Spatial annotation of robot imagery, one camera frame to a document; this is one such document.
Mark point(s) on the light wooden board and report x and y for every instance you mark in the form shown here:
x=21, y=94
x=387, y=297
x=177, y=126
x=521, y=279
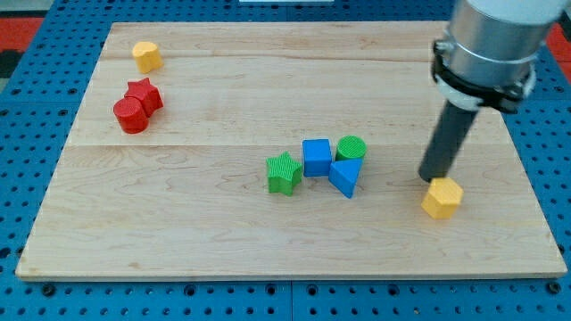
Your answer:
x=187, y=199

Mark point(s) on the green cylinder block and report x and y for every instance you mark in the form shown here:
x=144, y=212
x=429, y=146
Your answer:
x=350, y=147

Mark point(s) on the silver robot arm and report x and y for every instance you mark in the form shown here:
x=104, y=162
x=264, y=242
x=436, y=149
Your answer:
x=487, y=53

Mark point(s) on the blue triangle block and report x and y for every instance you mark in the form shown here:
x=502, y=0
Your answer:
x=344, y=175

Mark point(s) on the yellow hexagon block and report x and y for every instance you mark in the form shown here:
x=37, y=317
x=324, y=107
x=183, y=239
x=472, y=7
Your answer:
x=442, y=199

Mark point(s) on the yellow heart block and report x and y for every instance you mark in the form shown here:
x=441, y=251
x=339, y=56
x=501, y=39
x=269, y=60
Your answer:
x=147, y=56

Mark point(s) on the blue cube block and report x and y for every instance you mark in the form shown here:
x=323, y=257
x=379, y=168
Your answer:
x=317, y=157

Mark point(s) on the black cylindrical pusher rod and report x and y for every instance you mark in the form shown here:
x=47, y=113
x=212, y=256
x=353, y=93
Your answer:
x=447, y=138

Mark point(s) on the red cylinder block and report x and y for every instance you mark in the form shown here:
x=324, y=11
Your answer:
x=130, y=114

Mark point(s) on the red star block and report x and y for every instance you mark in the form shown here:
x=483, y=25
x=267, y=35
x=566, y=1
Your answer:
x=147, y=94

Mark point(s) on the green star block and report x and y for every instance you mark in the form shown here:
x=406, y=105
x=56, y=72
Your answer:
x=284, y=173

